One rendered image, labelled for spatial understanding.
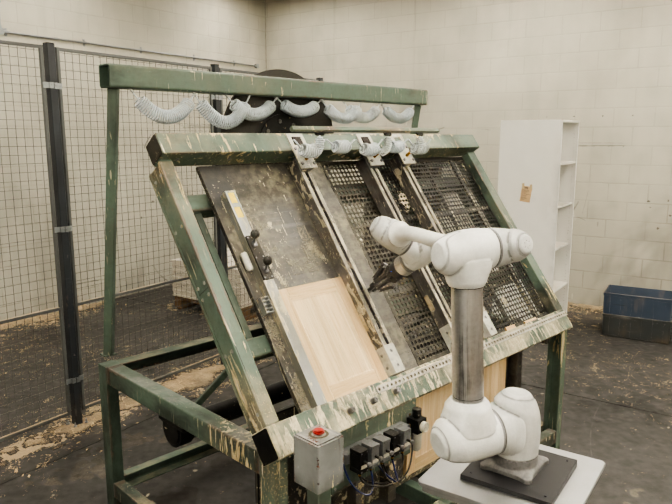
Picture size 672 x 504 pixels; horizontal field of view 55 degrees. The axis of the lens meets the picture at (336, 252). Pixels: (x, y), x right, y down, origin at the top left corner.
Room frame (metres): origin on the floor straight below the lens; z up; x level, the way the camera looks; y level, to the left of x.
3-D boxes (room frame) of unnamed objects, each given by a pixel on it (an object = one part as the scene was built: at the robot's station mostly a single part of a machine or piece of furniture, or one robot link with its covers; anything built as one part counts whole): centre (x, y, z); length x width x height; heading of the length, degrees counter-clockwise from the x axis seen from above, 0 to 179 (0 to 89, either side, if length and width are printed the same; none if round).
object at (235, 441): (3.30, -0.08, 0.41); 2.20 x 1.38 x 0.83; 135
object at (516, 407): (2.04, -0.61, 0.94); 0.18 x 0.16 x 0.22; 114
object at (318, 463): (1.96, 0.06, 0.84); 0.12 x 0.12 x 0.18; 45
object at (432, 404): (3.22, -0.66, 0.53); 0.90 x 0.02 x 0.55; 135
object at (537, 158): (6.33, -1.98, 1.03); 0.61 x 0.58 x 2.05; 146
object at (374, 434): (2.32, -0.21, 0.69); 0.50 x 0.14 x 0.24; 135
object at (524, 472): (2.07, -0.63, 0.80); 0.22 x 0.18 x 0.06; 142
